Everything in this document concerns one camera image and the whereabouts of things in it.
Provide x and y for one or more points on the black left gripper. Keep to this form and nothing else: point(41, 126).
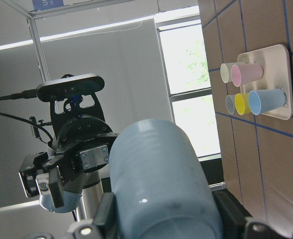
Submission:
point(82, 142)

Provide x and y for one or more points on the light blue ikea cup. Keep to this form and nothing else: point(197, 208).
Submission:
point(160, 188)

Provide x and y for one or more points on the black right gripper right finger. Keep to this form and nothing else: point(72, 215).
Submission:
point(232, 213)

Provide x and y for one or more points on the yellow plastic cup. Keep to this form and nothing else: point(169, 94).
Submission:
point(241, 103)

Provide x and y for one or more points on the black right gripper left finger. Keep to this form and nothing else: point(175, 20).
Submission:
point(105, 217)

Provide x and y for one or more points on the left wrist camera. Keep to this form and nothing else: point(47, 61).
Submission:
point(59, 89)

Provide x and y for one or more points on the cream white plastic cup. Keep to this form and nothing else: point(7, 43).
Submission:
point(225, 71)

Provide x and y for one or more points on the blue plastic cup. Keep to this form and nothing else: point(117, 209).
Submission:
point(262, 101)

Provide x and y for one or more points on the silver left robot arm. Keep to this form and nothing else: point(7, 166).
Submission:
point(83, 205)

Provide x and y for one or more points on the cream plastic tray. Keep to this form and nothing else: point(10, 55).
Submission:
point(275, 61)

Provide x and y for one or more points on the pink plastic cup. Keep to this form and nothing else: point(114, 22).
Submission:
point(242, 74)

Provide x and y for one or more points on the grey plastic cup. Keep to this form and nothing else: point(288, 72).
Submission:
point(230, 104)

